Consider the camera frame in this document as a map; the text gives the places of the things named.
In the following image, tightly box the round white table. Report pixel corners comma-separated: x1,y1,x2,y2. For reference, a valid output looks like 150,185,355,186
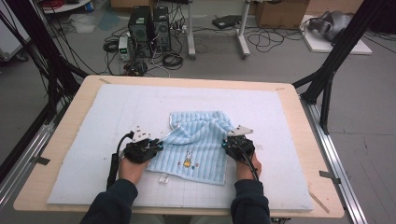
41,0,92,15

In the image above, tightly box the person's right hand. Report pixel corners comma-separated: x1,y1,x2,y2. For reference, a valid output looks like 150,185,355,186
235,152,262,181

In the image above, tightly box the coiled black cable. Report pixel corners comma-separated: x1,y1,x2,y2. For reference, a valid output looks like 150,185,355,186
162,52,185,71

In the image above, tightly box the white table frame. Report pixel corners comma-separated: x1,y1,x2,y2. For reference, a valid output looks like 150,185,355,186
186,0,251,60

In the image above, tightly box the aluminium rail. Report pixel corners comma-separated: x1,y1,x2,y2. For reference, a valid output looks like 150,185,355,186
300,96,370,224
0,101,69,213

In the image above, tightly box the white power supply unit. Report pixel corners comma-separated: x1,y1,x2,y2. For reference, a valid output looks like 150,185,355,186
118,35,132,62

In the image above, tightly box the grey helmet-like device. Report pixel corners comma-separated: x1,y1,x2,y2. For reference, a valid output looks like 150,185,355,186
307,9,355,42

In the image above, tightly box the person's left hand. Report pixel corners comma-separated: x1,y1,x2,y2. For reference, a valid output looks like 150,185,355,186
118,157,150,185

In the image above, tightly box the blue striped towel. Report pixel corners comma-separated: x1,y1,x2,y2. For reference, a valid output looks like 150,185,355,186
146,110,235,187

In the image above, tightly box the white foam mat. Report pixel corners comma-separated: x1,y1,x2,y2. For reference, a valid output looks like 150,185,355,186
46,83,315,213

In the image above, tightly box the slim black computer tower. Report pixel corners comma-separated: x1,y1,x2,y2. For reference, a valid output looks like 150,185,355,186
152,6,172,52

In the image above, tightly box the large black computer tower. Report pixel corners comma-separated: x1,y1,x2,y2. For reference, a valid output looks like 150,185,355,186
128,5,153,59

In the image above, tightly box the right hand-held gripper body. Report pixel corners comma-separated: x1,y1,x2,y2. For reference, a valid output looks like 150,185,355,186
226,124,256,162

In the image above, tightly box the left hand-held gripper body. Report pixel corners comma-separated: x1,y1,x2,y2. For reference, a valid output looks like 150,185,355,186
122,125,161,164

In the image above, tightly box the cardboard box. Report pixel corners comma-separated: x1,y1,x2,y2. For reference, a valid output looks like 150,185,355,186
255,0,311,30

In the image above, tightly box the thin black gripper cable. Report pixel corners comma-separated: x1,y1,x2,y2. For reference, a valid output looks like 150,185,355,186
241,148,260,181

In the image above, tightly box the black frame post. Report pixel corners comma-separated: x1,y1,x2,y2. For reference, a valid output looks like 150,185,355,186
6,0,90,125
292,0,391,135

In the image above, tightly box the looped black floor cable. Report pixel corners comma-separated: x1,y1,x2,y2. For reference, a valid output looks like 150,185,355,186
247,27,306,53

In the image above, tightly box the white floor board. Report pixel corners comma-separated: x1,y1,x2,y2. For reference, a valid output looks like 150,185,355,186
300,14,373,56

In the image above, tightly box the flat black device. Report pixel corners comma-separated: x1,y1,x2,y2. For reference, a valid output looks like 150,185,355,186
212,14,242,30

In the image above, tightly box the thin wooden strip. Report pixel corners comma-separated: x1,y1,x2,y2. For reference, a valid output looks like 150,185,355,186
307,189,331,215

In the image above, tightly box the black tape piece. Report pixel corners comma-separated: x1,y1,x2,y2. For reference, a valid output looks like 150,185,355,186
31,156,50,166
319,170,341,185

